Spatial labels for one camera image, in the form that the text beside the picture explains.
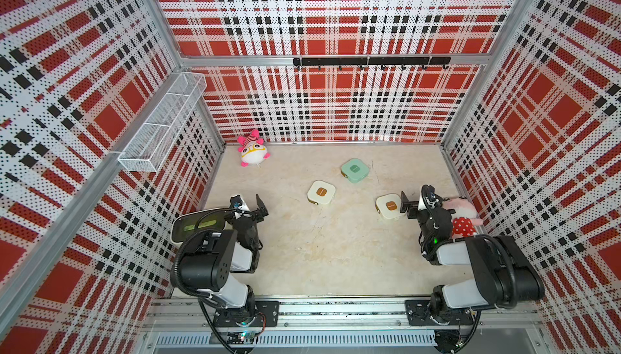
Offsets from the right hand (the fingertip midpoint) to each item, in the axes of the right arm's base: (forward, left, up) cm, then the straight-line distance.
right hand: (418, 190), depth 90 cm
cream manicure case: (+6, +37, -9) cm, 39 cm away
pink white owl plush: (+25, +69, -3) cm, 73 cm away
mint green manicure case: (+17, +22, -9) cm, 29 cm away
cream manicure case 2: (-1, +10, -9) cm, 13 cm away
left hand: (-2, +64, -1) cm, 64 cm away
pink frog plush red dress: (-9, -17, -6) cm, 20 cm away
